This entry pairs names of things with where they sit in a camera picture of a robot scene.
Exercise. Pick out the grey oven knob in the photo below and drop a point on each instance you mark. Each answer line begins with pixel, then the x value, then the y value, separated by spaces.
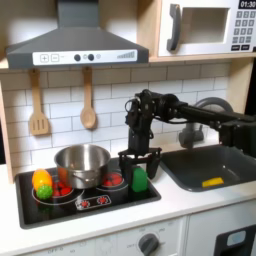
pixel 148 245

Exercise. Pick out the dark grey sink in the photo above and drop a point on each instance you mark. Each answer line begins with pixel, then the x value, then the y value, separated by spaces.
pixel 200 163

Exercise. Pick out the orange toy vegetable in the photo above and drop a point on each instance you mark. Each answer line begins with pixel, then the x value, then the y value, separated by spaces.
pixel 40 178

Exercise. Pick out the yellow block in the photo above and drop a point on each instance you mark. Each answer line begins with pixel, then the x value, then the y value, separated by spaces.
pixel 212 182

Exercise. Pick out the wooden spoon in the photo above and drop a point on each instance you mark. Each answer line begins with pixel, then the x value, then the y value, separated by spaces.
pixel 88 116

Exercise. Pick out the black toy stove top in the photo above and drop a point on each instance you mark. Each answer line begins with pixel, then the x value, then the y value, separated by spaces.
pixel 100 213

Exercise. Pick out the wooden shelf cabinet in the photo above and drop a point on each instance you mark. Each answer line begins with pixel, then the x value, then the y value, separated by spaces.
pixel 148 26

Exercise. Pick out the dark grey tap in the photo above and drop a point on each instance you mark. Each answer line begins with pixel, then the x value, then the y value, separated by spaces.
pixel 190 136

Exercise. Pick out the green block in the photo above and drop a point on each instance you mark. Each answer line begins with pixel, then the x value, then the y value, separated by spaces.
pixel 140 181

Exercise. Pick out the green toy ball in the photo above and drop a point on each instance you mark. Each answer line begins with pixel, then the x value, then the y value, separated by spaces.
pixel 44 192

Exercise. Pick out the black appliance door panel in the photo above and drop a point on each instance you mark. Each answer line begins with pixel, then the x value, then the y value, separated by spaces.
pixel 221 248

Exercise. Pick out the white toy microwave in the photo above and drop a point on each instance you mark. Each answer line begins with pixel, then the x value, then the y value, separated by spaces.
pixel 206 48

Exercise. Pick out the grey range hood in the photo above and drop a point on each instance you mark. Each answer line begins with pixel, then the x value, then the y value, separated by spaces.
pixel 76 40

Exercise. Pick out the wooden slotted spatula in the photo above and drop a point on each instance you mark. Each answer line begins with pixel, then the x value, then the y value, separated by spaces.
pixel 39 125

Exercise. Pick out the steel pot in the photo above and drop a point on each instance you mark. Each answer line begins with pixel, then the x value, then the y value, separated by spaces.
pixel 81 173

